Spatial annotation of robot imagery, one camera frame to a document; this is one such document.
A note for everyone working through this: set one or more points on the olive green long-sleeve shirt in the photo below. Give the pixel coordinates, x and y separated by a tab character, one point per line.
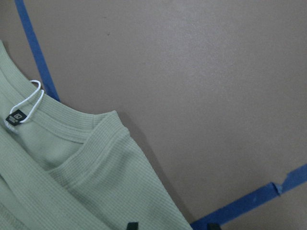
61	169

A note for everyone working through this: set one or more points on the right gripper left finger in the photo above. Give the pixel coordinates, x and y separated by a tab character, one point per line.
132	226

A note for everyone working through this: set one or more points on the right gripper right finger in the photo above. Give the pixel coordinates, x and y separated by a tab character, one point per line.
213	226

